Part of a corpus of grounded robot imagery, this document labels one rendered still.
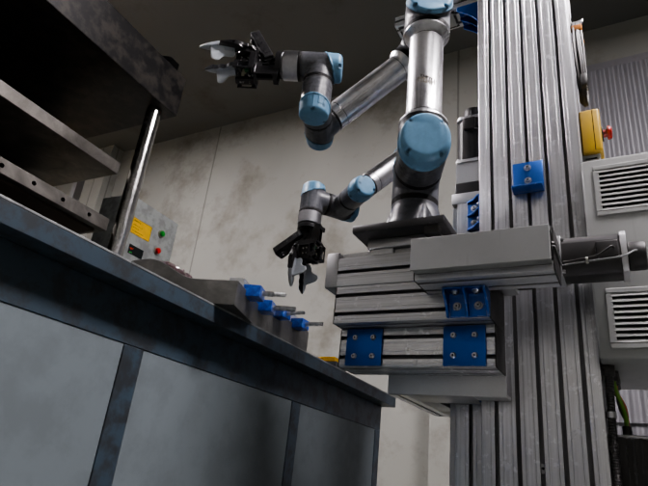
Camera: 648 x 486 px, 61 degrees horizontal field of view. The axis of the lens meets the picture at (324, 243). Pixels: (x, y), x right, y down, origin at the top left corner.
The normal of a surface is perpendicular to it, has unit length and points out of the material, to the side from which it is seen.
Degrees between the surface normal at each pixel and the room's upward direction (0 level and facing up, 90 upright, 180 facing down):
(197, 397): 90
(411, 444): 90
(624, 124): 90
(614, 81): 90
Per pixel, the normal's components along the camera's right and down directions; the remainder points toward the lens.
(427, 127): -0.06, -0.28
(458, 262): -0.47, -0.40
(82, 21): 0.89, -0.09
